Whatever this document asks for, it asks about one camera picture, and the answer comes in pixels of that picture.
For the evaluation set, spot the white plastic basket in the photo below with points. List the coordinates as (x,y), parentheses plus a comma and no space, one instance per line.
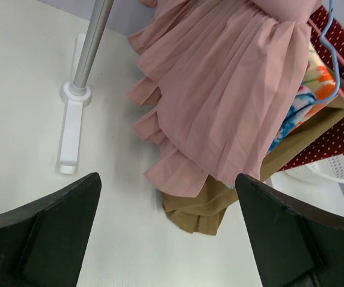
(320,172)

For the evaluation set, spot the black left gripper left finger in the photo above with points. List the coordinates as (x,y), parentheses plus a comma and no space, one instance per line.
(43,243)

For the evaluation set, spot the tan brown skirt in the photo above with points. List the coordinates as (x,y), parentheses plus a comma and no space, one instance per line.
(204,213)

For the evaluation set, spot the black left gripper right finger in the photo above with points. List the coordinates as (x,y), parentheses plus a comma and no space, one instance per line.
(294,243)

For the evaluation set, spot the blue wire hanger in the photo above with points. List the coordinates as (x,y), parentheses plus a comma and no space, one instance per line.
(333,52)

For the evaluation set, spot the blue floral skirt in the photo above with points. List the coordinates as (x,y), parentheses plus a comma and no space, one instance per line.
(299,112)

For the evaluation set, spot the orange tulip floral skirt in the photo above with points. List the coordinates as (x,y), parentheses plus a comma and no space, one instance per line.
(317,85)

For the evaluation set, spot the red polka dot skirt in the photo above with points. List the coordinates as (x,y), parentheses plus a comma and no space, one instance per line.
(331,142)

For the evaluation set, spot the white clothes rack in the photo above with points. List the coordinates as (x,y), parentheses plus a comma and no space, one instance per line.
(75,93)

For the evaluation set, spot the pink pleated skirt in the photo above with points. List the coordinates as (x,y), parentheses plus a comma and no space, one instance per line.
(220,77)

